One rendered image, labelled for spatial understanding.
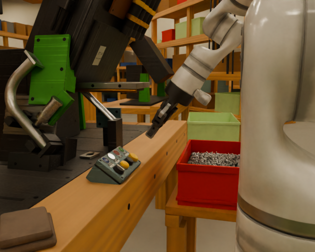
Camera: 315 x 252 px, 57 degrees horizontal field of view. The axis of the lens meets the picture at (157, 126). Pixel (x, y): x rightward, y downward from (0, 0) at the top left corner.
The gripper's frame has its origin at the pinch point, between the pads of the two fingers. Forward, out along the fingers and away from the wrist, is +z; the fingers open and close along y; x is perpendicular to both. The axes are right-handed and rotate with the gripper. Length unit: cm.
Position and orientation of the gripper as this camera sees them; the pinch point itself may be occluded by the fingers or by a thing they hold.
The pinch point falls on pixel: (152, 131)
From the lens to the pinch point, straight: 77.9
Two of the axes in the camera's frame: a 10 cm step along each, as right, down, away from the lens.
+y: -2.4, 1.7, -9.6
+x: 7.9, 6.0, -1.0
